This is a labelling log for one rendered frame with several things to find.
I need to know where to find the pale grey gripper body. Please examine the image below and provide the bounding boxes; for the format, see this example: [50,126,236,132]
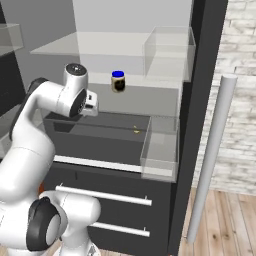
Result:
[81,100,100,118]

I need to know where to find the clear glass fridge shelf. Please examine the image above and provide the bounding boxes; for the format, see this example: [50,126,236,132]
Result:
[29,31,152,58]
[87,71,184,90]

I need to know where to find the dark fridge drawer front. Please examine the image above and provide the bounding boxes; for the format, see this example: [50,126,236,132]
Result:
[42,162,173,222]
[87,199,172,256]

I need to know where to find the dark fridge door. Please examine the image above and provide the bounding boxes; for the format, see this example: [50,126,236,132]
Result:
[0,0,28,118]
[167,0,230,256]

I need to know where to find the grey fridge body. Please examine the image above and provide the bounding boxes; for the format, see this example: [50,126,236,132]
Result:
[0,0,198,256]

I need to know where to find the dark jar with blue lid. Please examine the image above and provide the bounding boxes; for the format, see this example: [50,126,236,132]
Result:
[110,69,127,94]

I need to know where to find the dark glass shelf white edge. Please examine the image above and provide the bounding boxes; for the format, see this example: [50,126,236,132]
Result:
[42,110,152,174]

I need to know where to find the clear door bin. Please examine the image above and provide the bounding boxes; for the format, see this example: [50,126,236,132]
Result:
[142,25,197,83]
[139,115,180,183]
[0,22,25,57]

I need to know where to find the white drawer handle bar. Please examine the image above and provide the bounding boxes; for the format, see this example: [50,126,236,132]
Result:
[87,221,152,238]
[54,184,153,207]

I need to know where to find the long grey door handle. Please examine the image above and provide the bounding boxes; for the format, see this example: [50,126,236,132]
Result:
[185,74,239,245]

